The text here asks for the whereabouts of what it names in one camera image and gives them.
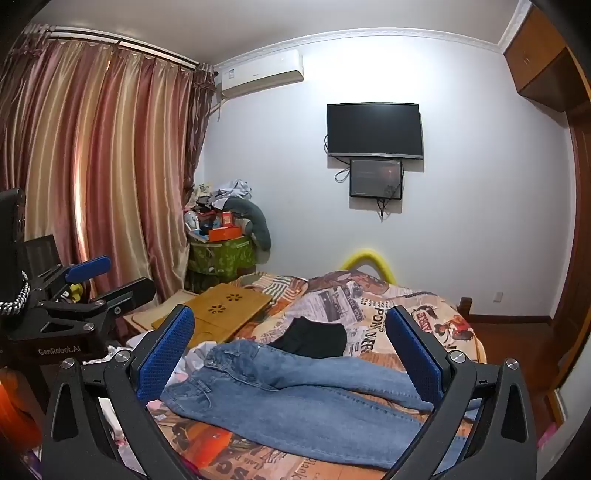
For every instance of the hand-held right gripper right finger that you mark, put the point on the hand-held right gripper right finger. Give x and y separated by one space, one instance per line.
413 353

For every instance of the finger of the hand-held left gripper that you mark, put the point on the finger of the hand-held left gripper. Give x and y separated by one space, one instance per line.
87 268
131 290

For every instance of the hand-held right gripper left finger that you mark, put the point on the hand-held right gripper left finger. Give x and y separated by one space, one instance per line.
168 350

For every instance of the blue denim pants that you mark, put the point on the blue denim pants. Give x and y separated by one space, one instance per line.
300 401

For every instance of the white cloth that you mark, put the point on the white cloth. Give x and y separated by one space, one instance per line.
198 353

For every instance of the printed blanket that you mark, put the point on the printed blanket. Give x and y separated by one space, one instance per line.
369 314

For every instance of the wooden lap desk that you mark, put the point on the wooden lap desk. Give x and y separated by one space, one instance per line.
221 300

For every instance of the orange cloth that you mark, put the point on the orange cloth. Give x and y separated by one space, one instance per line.
16 410

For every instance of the green patterned storage box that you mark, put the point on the green patterned storage box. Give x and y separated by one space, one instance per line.
221 258

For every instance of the black cloth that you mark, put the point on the black cloth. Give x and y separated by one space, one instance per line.
314 337

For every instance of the yellow foam tube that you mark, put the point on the yellow foam tube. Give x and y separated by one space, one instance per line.
369 256

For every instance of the pink striped curtain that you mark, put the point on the pink striped curtain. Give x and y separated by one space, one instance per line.
92 161

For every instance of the orange box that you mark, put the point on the orange box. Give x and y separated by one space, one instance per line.
224 234

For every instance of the pile of clothes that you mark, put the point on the pile of clothes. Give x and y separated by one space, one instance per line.
217 196

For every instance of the grey pillow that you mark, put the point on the grey pillow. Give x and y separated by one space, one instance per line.
258 221

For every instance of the small black monitor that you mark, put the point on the small black monitor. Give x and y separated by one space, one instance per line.
375 177

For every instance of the curtain rod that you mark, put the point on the curtain rod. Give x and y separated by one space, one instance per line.
138 48

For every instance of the white air conditioner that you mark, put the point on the white air conditioner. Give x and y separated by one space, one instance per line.
261 74

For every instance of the wooden overhead cabinet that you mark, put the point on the wooden overhead cabinet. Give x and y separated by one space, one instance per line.
540 60

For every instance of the wooden bed post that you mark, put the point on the wooden bed post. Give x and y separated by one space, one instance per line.
465 307

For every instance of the wooden door frame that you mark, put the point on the wooden door frame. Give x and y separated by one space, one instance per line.
575 230

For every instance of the black wall television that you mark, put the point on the black wall television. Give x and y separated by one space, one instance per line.
374 129

